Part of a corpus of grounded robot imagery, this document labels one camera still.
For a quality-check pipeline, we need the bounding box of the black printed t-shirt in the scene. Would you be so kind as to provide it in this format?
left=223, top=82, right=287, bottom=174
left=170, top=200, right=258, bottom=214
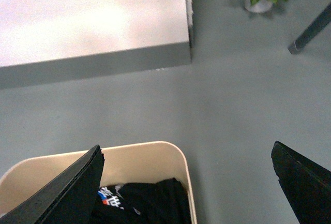
left=88, top=178, right=192, bottom=223

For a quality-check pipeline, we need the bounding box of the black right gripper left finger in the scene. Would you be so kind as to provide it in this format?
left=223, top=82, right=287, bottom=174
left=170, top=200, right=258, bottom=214
left=1, top=145, right=104, bottom=223

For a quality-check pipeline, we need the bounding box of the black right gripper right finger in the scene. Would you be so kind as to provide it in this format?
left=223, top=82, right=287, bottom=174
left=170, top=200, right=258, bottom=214
left=271, top=141, right=330, bottom=223

